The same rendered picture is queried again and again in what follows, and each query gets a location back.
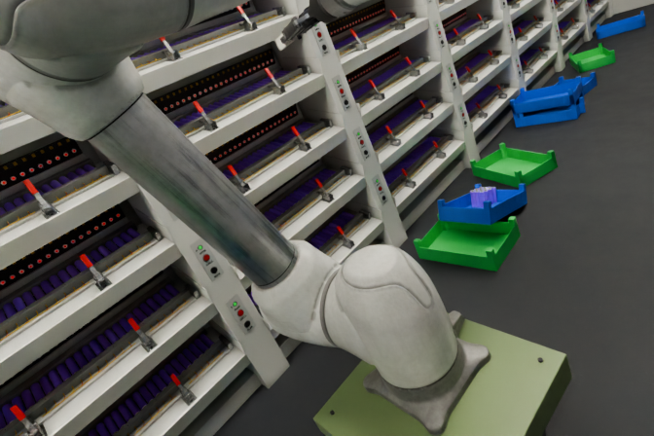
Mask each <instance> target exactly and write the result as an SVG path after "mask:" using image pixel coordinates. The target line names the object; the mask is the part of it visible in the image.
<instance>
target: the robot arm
mask: <svg viewBox="0 0 654 436"><path fill-rule="evenodd" d="M248 1H249V0H0V99H1V100H2V101H4V102H5V103H7V104H9V105H11V106H13V107H15V108H17V109H19V110H20V111H22V112H24V113H25V114H27V115H29V116H31V117H33V118H35V119H36V120H38V121H40V122H41V123H43V124H45V125H47V126H48V127H51V128H52V129H54V130H56V131H57V132H59V133H61V134H62V135H64V136H66V137H68V138H71V139H75V140H79V141H84V140H86V139H87V140H88V142H89V143H91V144H92V145H93V146H94V147H95V148H96V149H98V150H99V151H100V152H101V153H102V154H103V155H105V156H106V157H107V158H108V159H109V160H110V161H112V162H113V163H114V164H115V165H116V166H118V167H119V168H120V169H121V170H122V171H123V172H125V173H126V174H127V175H128V176H129V177H130V178H132V179H133V180H134V181H135V182H136V183H137V184H139V185H140V186H141V187H142V188H143V189H144V190H146V191H147V192H148V193H149V194H150V195H151V196H153V197H154V198H155V199H156V200H157V201H159V202H160V203H161V204H162V205H163V206H164V207H166V208H167V209H168V210H169V211H170V212H171V213H173V214H174V215H175V216H176V217H177V218H178V219H180V220H181V221H182V222H183V223H184V224H185V225H187V226H188V227H189V228H190V229H191V230H193V231H194V232H195V233H196V234H197V235H198V236H200V237H201V238H202V239H203V240H204V241H206V242H207V243H208V244H209V245H210V246H211V247H213V248H214V249H215V250H216V251H217V252H218V253H220V254H221V255H222V256H223V257H224V258H225V259H227V260H228V261H229V262H230V263H231V264H232V265H234V266H235V267H236V268H237V269H238V270H239V271H241V272H242V273H243V274H244V275H245V276H247V277H248V278H249V279H250V280H251V291H252V297H253V300H254V301H255V303H256V304H257V305H258V306H259V310H260V312H261V314H262V315H263V317H264V319H265V320H266V321H267V323H268V324H269V325H270V326H271V327H272V328H273V329H274V330H275V331H276V332H278V333H280V334H282V335H284V336H287V337H289V338H292V339H295V340H298V341H302V342H305V343H309V344H313V345H322V346H328V347H337V348H342V349H344V350H345V351H347V352H349V353H351V354H353V355H355V356H356V357H358V358H360V359H362V360H363V361H365V362H367V363H368V364H371V365H375V366H376V369H375V370H374V371H372V372H371V373H370V374H369V375H367V376H366V377H365V379H364V381H363V385H364V387H365V388H366V390H367V391H368V392H369V393H373V394H378V395H379V396H381V397H382V398H384V399H385V400H387V401H388V402H390V403H391V404H393V405H394V406H396V407H398V408H399V409H401V410H402V411H404V412H405V413H407V414H408V415H410V416H411V417H413V418H415V419H416V420H418V421H419V422H420V423H421V424H422V425H423V426H424V427H425V428H426V430H427V431H428V432H429V433H430V434H431V435H434V436H438V435H441V434H443V433H444V432H445V430H446V427H447V424H448V420H449V417H450V415H451V413H452V411H453V410H454V408H455V406H456V405H457V403H458V402H459V400H460V399H461V397H462V395H463V394H464V392H465V391H466V389H467V388H468V386H469V385H470V383H471V382H472V381H473V379H474V378H475V376H476V375H477V373H478V372H479V370H480V369H481V368H482V367H483V366H485V365H486V364H487V363H488V362H489V361H490V360H491V354H490V351H489V350H488V348H487V347H486V346H484V345H477V344H471V343H468V342H466V341H463V340H461V339H459V338H458V334H459V332H460V329H461V327H462V325H463V323H464V317H463V315H461V314H460V312H458V311H455V310H454V311H452V312H450V313H449V314H447V311H446V309H445V306H444V304H443V302H442V300H441V298H440V296H439V294H438V292H437V290H436V288H435V286H434V284H433V283H432V281H431V279H430V277H429V276H428V274H427V273H426V272H425V270H424V269H423V268H422V267H421V265H420V264H419V263H418V262H417V261H416V260H415V259H414V258H412V257H411V256H410V255H409V254H407V253H406V252H405V251H403V250H401V249H400V248H398V247H395V246H391V245H383V244H376V245H370V246H367V247H364V248H362V249H360V250H358V251H356V252H354V253H353V254H351V255H350V256H349V257H348V258H346V259H345V261H344V262H343V264H342V265H340V264H339V263H338V262H337V261H336V260H334V259H332V258H331V257H329V256H327V255H326V254H324V253H323V252H321V251H319V250H318V249H316V248H315V247H314V246H312V245H311V244H309V243H308V242H306V241H304V240H288V239H287V238H286V237H285V236H284V235H283V234H282V233H281V232H280V231H279V230H278V229H277V228H276V227H275V226H274V225H273V224H272V223H271V222H270V221H269V220H268V219H267V218H266V217H265V216H264V215H263V214H262V213H261V212H260V211H259V210H258V209H257V208H256V207H255V206H254V205H253V204H252V202H251V201H250V200H249V199H248V198H247V197H246V196H245V195H244V194H243V193H242V192H241V191H240V190H239V189H238V188H237V187H236V186H235V185H234V184H233V183H232V182H231V181H230V180H229V179H228V178H227V177H226V176H225V175H224V174H223V173H222V172H221V171H220V170H219V169H218V168H217V167H216V166H215V165H214V164H213V163H212V162H211V161H210V160H209V159H208V158H207V157H206V156H205V155H204V154H203V153H202V152H201V151H200V150H199V149H198V148H197V147H196V146H195V144H194V143H193V142H192V141H191V140H190V139H189V138H188V137H187V136H186V135H185V134H184V133H183V132H182V131H181V130H180V129H179V128H178V127H177V126H176V125H175V124H174V123H173V122H172V121H171V120H170V119H169V118H168V117H167V116H166V115H165V114H164V113H163V112H162V111H161V110H160V109H159V108H158V107H157V106H156V105H155V104H154V103H153V102H152V101H151V100H150V99H149V98H148V97H147V96H146V95H145V94H144V93H143V90H144V86H143V82H142V79H141V76H140V74H139V73H138V71H137V70H136V68H135V67H134V65H133V63H132V61H131V59H130V57H129V56H130V55H132V54H133V53H135V52H136V51H138V50H139V49H141V48H142V46H143V44H144V43H148V42H151V41H153V40H156V39H159V38H161V37H163V36H166V35H169V34H172V33H175V32H179V31H182V30H185V29H187V28H189V27H191V26H193V25H195V24H197V23H199V22H201V21H203V20H206V19H208V18H212V17H214V16H217V15H219V14H221V13H224V12H226V11H228V10H230V9H233V8H235V7H238V6H240V5H242V4H244V3H246V2H248ZM367 1H370V0H309V6H308V7H306V8H305V9H304V11H303V12H302V13H301V14H300V15H299V17H293V18H292V19H291V21H290V22H289V23H288V25H287V26H286V27H285V28H284V29H283V30H282V32H281V33H282V34H281V35H280V36H279V37H278V38H277V39H276V40H274V41H275V43H276V45H277V47H278V49H279V50H280V51H282V50H284V49H285V48H286V47H287V46H289V45H290V44H291V43H292V42H294V41H295V40H296V39H297V37H298V39H299V40H300V39H301V38H302V36H301V35H302V34H304V33H307V31H309V30H310V29H312V28H313V27H314V26H316V25H317V24H318V23H320V22H321V21H322V22H324V23H330V22H332V21H334V20H335V19H336V18H340V17H342V16H344V15H347V14H348V13H349V12H351V11H352V10H353V9H355V8H357V7H358V6H359V5H360V4H362V3H364V2H367ZM296 36H297V37H296Z"/></svg>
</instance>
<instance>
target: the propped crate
mask: <svg viewBox="0 0 654 436"><path fill-rule="evenodd" d="M496 197H497V202H494V203H493V204H491V200H485V201H484V202H483V204H484V207H472V203H471V195H470V193H469V194H466V195H464V196H462V197H459V198H457V199H455V200H451V201H449V202H447V203H445V200H437V202H438V210H439V219H440V221H448V222H460V223H473V224H486V225H491V224H493V223H494V222H496V221H498V220H500V219H501V218H503V217H505V216H506V215H508V214H510V213H512V212H513V211H515V210H517V209H519V208H520V207H522V206H524V205H525V204H527V189H526V184H519V190H496Z"/></svg>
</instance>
